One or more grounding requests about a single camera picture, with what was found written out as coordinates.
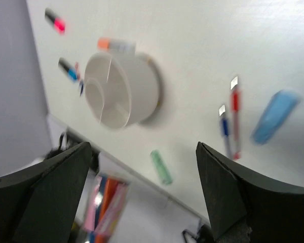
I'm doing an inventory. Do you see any grey highlighter orange cap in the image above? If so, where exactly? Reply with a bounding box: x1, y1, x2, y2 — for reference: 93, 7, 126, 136
97, 37, 136, 54

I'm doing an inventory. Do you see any green transparent highlighter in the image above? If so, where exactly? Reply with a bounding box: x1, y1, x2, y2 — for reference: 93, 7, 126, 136
150, 150, 173, 185

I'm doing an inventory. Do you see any white round pen holder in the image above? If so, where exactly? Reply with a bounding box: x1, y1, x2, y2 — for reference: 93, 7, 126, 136
84, 52, 161, 130

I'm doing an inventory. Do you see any black highlighter pink cap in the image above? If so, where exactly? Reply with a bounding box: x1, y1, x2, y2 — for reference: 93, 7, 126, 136
45, 8, 65, 34

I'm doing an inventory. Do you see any blue gel pen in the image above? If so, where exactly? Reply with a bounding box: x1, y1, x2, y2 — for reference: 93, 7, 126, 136
218, 104, 233, 159

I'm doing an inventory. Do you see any colourful sticky note stack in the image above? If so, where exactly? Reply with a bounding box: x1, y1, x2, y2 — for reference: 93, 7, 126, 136
82, 175, 129, 242

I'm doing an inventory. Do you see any blue transparent highlighter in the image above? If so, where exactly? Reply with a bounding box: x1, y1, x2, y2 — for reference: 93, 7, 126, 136
251, 90, 300, 145

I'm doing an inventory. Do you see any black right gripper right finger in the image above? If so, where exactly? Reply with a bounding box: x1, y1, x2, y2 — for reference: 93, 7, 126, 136
196, 142, 304, 242

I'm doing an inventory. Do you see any black highlighter blue cap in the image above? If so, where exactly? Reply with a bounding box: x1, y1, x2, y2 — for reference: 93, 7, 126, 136
58, 58, 78, 82

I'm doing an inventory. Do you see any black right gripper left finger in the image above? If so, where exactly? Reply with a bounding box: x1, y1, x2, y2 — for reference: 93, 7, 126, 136
0, 142, 92, 242

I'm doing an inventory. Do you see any red gel pen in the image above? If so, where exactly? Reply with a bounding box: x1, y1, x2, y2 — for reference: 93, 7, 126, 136
231, 76, 241, 159

